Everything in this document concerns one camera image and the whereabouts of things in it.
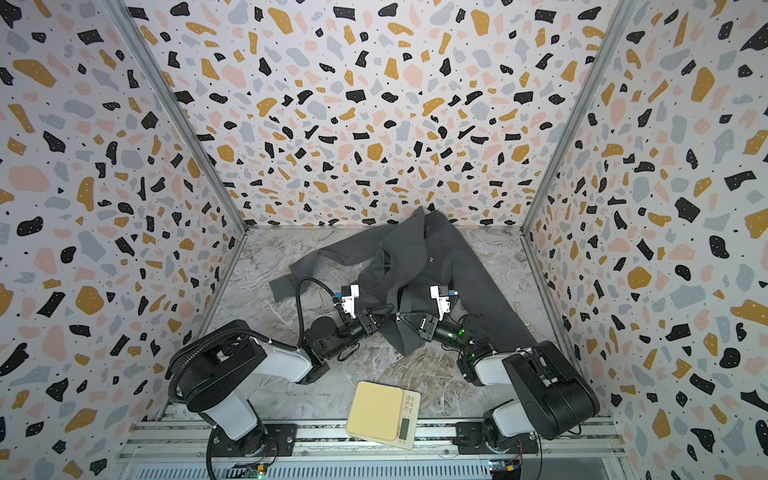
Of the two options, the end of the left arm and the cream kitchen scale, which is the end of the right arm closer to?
the end of the left arm

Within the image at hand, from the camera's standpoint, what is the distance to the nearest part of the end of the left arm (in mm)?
731

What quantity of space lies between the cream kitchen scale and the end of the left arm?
180 millimetres

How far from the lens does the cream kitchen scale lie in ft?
2.44
